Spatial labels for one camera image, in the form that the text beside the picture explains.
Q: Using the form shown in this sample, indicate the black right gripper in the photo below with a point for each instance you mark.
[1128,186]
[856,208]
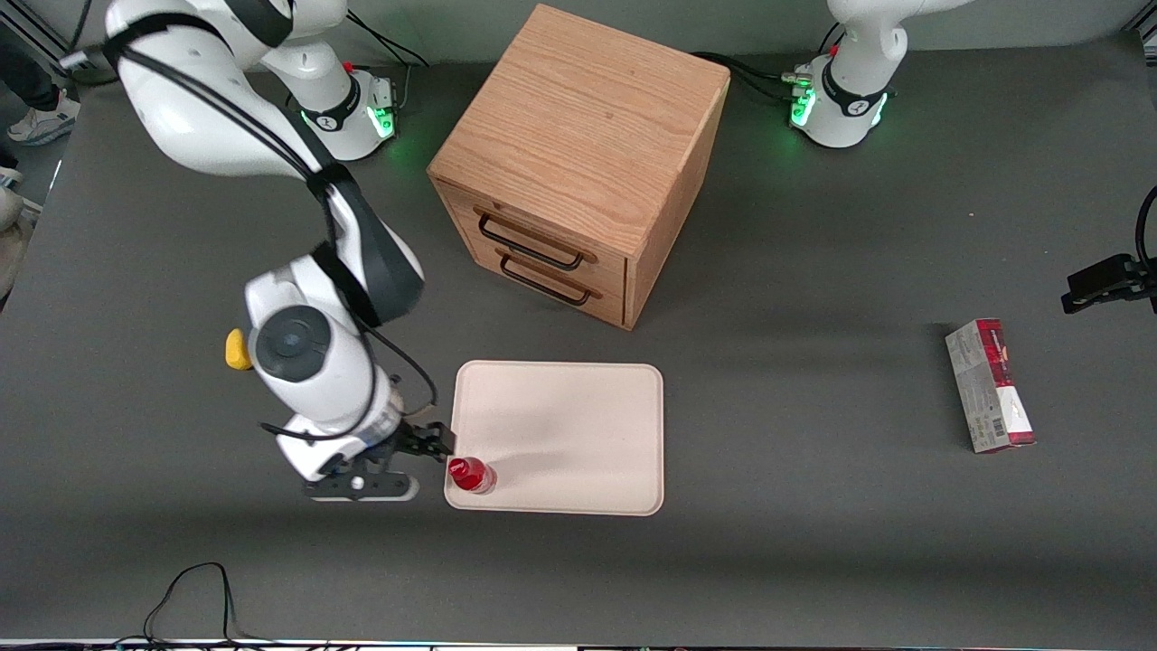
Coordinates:
[418,441]

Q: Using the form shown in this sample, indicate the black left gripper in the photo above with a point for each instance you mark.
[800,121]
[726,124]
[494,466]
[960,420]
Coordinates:
[1108,279]

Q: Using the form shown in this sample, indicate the red coke bottle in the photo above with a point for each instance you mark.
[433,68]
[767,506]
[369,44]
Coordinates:
[472,475]

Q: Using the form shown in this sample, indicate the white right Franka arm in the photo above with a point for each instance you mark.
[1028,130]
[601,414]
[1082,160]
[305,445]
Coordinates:
[199,117]

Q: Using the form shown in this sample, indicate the beige plastic tray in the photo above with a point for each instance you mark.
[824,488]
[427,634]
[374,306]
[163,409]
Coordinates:
[569,425]

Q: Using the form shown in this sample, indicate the red and grey carton box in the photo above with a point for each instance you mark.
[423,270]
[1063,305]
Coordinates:
[990,389]

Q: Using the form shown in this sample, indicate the yellow lemon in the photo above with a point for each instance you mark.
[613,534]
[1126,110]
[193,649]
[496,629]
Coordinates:
[237,351]

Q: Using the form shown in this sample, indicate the wooden drawer cabinet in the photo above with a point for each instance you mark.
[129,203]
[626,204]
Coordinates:
[578,136]

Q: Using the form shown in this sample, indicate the white sneaker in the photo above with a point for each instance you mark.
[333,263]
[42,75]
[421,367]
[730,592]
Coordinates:
[41,122]

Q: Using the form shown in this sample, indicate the dark trouser leg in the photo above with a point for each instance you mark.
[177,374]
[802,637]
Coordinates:
[23,72]

